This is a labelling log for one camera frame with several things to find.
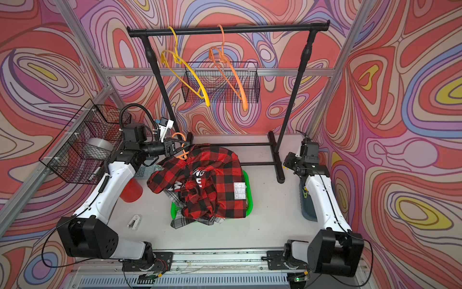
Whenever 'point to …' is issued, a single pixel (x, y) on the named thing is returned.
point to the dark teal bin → (308, 209)
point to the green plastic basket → (249, 208)
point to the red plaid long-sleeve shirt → (209, 177)
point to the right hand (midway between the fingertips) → (287, 162)
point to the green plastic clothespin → (305, 194)
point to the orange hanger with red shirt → (184, 156)
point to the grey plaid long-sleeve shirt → (179, 219)
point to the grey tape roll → (97, 149)
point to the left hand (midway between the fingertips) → (188, 145)
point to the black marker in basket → (95, 172)
